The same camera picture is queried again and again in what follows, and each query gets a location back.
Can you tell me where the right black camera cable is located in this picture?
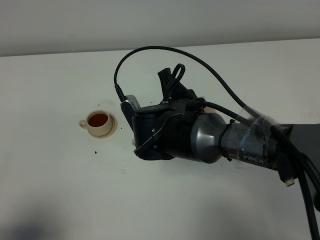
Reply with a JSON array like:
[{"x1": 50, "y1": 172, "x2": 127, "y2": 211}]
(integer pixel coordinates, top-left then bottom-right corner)
[{"x1": 113, "y1": 45, "x2": 281, "y2": 126}]

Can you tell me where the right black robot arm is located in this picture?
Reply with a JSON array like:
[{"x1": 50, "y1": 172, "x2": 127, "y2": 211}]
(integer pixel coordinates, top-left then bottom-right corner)
[{"x1": 131, "y1": 64, "x2": 320, "y2": 240}]

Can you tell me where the left beige cup saucer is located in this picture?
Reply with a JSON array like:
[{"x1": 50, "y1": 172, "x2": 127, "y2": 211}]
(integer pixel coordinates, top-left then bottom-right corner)
[{"x1": 86, "y1": 113, "x2": 118, "y2": 140}]

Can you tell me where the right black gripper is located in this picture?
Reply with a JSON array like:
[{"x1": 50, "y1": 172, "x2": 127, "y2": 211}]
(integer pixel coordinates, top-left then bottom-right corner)
[{"x1": 132, "y1": 67, "x2": 205, "y2": 161}]

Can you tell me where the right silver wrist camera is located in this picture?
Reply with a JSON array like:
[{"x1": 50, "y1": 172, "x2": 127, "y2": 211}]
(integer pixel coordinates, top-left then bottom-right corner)
[{"x1": 120, "y1": 95, "x2": 141, "y2": 130}]

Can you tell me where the beige ceramic teapot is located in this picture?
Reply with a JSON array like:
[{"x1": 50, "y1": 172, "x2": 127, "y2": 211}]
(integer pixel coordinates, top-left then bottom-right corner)
[{"x1": 200, "y1": 96, "x2": 217, "y2": 113}]

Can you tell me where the left beige teacup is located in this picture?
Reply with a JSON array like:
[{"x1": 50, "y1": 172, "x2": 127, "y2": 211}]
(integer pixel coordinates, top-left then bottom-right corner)
[{"x1": 78, "y1": 109, "x2": 113, "y2": 137}]

